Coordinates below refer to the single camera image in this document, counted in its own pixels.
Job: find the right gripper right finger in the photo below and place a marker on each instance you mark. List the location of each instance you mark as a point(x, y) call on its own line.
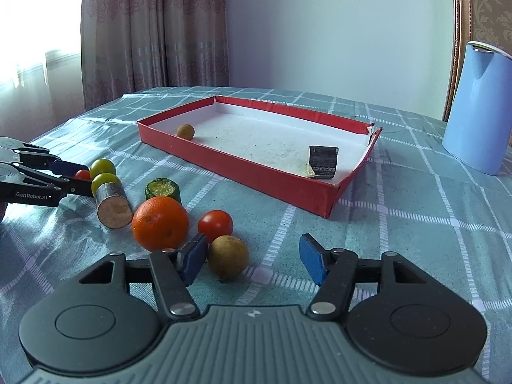
point(393, 312)

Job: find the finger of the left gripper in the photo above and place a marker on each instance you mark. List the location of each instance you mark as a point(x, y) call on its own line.
point(21, 181)
point(35, 157)

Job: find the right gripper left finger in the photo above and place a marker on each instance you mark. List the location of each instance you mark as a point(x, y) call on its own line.
point(112, 313)

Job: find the red cherry tomato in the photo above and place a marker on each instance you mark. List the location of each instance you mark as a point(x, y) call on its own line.
point(214, 224)
point(83, 174)

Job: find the green tomato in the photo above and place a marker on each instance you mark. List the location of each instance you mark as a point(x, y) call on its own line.
point(102, 179)
point(101, 166)

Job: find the dark eggplant piece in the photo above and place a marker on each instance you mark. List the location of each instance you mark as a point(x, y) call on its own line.
point(112, 207)

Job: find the orange tangerine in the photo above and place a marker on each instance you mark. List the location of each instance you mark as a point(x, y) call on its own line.
point(160, 223)

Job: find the green cucumber piece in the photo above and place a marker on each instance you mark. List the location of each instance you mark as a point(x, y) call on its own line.
point(163, 187)

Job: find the brown longan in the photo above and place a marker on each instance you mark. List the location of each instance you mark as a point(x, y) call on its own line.
point(227, 257)
point(185, 131)

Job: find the dark nori rice roll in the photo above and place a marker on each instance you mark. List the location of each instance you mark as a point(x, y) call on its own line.
point(322, 162)

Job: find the person's left hand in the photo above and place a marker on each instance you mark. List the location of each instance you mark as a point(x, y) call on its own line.
point(3, 207)

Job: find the patterned brown curtain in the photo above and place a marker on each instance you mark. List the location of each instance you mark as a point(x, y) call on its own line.
point(133, 45)

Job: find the red shallow cardboard box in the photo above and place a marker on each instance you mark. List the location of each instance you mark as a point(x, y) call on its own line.
point(265, 146)

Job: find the light blue electric kettle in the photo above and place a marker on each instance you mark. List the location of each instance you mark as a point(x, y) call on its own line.
point(479, 125)

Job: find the gold padded headboard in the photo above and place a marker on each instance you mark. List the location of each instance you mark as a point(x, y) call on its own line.
point(487, 21)

